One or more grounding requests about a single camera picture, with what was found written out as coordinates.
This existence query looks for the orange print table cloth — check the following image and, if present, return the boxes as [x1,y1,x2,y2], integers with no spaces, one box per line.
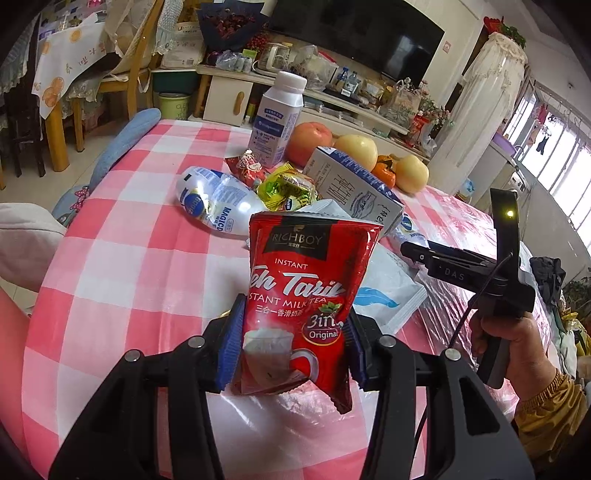
[31,11,115,119]

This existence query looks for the yellow apple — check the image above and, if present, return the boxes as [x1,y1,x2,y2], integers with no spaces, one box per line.
[333,134,379,173]

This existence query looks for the white milk bottle blue label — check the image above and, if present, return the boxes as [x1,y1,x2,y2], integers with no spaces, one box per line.
[248,71,308,169]

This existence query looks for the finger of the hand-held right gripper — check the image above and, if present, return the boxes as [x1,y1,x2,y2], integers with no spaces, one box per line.
[400,239,498,271]

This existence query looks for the yellow green snack wrapper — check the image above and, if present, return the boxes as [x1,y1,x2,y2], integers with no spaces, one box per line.
[256,162,320,213]

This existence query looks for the wooden chair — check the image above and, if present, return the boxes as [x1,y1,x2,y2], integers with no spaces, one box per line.
[98,0,165,121]

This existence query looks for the pink seat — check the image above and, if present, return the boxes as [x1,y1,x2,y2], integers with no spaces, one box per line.
[0,286,34,455]

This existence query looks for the red candy wrapper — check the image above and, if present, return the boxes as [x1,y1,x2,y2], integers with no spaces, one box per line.
[225,150,271,190]

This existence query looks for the orange persimmon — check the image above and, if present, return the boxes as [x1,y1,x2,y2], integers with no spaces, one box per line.
[372,154,400,188]

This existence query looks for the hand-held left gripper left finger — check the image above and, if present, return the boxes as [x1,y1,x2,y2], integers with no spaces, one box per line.
[48,293,247,480]

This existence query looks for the glass kettle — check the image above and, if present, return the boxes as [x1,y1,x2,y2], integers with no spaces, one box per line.
[256,42,297,73]

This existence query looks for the green waste bin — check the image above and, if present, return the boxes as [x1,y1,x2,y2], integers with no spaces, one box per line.
[158,92,191,122]

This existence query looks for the lace covered air conditioner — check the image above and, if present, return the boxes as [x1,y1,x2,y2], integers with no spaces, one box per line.
[428,31,528,197]

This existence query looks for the black television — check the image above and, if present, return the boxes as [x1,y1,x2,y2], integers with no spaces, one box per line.
[268,0,445,86]

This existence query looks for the white blue milk carton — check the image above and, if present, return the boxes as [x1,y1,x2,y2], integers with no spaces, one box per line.
[302,146,405,236]

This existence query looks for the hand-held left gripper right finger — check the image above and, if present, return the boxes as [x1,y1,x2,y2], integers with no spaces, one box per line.
[344,307,536,480]

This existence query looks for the small yellow pear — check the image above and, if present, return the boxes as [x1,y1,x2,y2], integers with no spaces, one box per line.
[394,154,430,193]

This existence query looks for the crushed clear plastic bottle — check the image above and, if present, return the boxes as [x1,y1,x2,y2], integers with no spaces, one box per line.
[175,165,266,237]

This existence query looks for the red milk tea packet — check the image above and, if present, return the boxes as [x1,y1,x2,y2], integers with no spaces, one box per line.
[231,211,385,415]

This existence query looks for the pink white checkered tablecloth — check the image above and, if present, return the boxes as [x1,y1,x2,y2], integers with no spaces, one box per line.
[21,119,556,480]

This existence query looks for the blue cushion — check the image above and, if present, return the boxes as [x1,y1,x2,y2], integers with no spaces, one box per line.
[52,108,162,228]

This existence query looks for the person's right forearm yellow sleeve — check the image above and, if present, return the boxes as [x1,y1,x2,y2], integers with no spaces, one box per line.
[512,368,590,463]

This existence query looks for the blue white plastic wrapper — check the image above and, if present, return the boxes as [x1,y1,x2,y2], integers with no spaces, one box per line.
[387,216,431,252]

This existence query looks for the red apple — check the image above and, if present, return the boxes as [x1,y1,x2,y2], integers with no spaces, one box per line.
[286,121,334,168]

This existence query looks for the white cloth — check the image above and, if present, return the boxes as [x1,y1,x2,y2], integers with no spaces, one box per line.
[0,203,68,294]

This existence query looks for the person's right hand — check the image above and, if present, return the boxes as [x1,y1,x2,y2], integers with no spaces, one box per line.
[469,313,563,403]

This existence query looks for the white bag with blue feather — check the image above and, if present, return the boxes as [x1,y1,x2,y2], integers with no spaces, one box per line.
[355,241,428,336]

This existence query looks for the dark blue flower bouquet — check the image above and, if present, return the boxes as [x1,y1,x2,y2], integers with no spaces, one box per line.
[198,0,270,52]

